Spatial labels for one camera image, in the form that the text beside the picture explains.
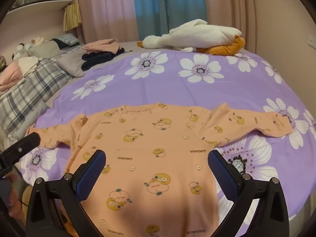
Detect pink curtain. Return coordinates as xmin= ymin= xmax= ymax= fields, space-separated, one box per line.
xmin=202 ymin=0 xmax=257 ymax=45
xmin=75 ymin=0 xmax=139 ymax=46

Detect orange plush toy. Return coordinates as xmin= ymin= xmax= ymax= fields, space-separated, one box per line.
xmin=197 ymin=36 xmax=246 ymax=56

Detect orange printed baby shirt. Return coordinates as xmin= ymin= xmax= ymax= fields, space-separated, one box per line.
xmin=26 ymin=102 xmax=293 ymax=237

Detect pink cloth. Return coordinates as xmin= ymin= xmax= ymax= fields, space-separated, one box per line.
xmin=0 ymin=62 xmax=24 ymax=92

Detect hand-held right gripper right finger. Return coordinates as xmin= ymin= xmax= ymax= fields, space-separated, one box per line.
xmin=207 ymin=149 xmax=290 ymax=237

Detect white goose plush toy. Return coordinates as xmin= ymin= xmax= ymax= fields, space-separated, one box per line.
xmin=137 ymin=19 xmax=243 ymax=53

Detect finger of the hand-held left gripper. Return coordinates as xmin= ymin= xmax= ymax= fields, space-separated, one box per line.
xmin=0 ymin=133 xmax=41 ymax=165

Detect plaid pillow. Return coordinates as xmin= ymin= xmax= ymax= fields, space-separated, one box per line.
xmin=0 ymin=58 xmax=74 ymax=139

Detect pink folded garment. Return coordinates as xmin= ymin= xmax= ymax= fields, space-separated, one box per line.
xmin=81 ymin=39 xmax=121 ymax=54

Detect cream cloth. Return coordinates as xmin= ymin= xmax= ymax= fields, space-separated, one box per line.
xmin=18 ymin=57 xmax=39 ymax=76

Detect striped pillow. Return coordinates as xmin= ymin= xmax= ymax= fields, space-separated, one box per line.
xmin=52 ymin=33 xmax=81 ymax=47

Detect blue curtain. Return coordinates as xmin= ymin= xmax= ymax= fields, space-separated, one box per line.
xmin=131 ymin=0 xmax=208 ymax=41

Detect grey pillow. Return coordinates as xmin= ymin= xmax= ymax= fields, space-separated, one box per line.
xmin=51 ymin=48 xmax=87 ymax=77

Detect small plush toys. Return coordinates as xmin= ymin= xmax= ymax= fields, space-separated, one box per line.
xmin=12 ymin=37 xmax=47 ymax=60

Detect purple floral blanket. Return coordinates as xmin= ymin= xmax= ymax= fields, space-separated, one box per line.
xmin=18 ymin=51 xmax=316 ymax=228

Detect yellow fringed hanging cloth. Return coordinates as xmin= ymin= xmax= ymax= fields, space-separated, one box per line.
xmin=63 ymin=2 xmax=82 ymax=31

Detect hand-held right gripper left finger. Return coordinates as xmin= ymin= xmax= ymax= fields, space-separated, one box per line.
xmin=25 ymin=149 xmax=107 ymax=237

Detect person's left hand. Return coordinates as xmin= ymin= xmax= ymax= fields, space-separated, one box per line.
xmin=7 ymin=174 xmax=26 ymax=221

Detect dark navy folded clothes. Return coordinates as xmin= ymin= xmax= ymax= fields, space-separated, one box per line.
xmin=81 ymin=46 xmax=126 ymax=71

